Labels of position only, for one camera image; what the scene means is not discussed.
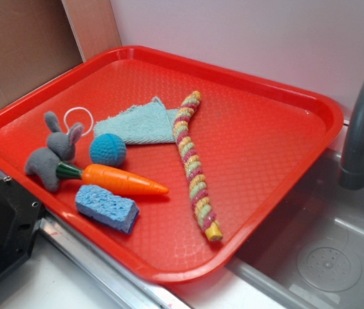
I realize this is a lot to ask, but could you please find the brown cardboard panel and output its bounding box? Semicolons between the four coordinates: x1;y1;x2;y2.
0;1;121;109

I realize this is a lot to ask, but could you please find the light blue folded cloth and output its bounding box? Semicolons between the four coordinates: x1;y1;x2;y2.
93;97;177;145

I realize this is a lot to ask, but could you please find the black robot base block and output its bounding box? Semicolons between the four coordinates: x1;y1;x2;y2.
0;180;44;280

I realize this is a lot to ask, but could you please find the grey plush bunny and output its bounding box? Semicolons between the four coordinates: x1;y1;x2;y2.
24;111;84;192

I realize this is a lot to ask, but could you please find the blue sponge block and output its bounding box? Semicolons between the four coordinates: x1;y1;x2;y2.
75;185;139;234

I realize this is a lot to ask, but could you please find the grey plastic toy sink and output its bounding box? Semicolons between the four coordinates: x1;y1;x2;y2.
172;151;364;308

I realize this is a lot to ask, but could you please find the red plastic tray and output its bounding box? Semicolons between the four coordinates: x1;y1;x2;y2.
0;46;343;284

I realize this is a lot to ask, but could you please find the multicolored spiral rope toy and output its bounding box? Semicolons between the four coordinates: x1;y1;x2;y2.
173;91;223;242

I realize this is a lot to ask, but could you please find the orange plastic toy carrot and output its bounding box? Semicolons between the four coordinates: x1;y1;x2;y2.
55;162;169;196

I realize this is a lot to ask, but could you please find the blue textured ball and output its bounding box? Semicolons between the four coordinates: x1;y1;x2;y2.
90;133;127;167

